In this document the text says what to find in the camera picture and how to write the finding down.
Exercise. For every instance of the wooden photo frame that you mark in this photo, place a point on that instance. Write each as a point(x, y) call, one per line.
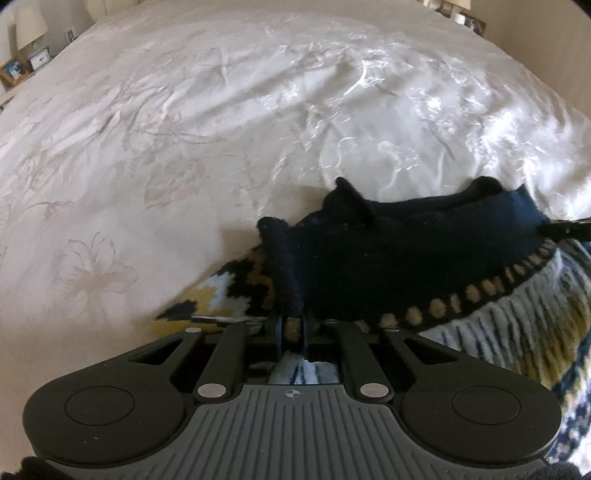
point(13, 70)

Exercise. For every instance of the white bedspread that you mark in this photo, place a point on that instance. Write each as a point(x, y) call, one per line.
point(207, 115)

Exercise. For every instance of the small white clock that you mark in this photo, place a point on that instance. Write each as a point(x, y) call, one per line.
point(39, 57)

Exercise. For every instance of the white wall socket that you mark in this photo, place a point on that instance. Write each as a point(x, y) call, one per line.
point(70, 35)

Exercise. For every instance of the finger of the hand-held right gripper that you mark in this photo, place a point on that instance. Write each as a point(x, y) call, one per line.
point(570, 229)

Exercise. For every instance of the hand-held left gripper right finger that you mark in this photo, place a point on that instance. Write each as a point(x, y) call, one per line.
point(309, 337)

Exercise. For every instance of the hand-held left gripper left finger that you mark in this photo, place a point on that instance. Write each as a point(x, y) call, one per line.
point(276, 337)

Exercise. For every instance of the patterned knit sweater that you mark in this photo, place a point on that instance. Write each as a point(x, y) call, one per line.
point(392, 258)

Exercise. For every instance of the dark photo frame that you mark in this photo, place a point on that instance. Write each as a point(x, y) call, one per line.
point(476, 25)

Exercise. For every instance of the table lamp with cream shade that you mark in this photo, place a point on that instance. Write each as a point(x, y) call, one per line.
point(31, 25)
point(461, 3)

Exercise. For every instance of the small white jar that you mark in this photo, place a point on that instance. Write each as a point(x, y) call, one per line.
point(457, 17)

